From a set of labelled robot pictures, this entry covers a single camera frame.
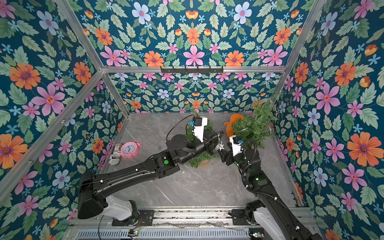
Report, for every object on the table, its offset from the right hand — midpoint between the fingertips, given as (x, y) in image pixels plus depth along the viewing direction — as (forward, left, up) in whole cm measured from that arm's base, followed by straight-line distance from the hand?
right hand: (226, 143), depth 76 cm
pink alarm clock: (+7, +60, -18) cm, 63 cm away
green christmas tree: (+7, -16, +7) cm, 19 cm away
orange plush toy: (+24, -5, -17) cm, 30 cm away
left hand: (-8, +3, +19) cm, 21 cm away
